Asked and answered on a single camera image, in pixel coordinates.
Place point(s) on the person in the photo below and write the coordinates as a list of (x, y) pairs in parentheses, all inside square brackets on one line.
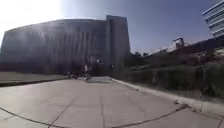
[(87, 72)]

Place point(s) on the low building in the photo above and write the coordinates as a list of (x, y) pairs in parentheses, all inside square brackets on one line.
[(178, 44)]

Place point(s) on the raised ground strip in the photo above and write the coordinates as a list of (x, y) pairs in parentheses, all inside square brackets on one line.
[(26, 77)]

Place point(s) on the large dark building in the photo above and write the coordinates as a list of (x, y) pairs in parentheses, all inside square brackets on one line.
[(66, 46)]

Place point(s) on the dark hedge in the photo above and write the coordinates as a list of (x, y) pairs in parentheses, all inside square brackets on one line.
[(173, 75)]

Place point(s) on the pale stone kerb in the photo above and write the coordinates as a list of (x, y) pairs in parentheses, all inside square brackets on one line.
[(160, 93)]

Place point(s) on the white glass building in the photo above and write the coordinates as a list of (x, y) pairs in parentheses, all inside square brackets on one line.
[(216, 18)]

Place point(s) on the grey paved plaza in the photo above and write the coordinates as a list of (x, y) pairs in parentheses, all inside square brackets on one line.
[(100, 103)]

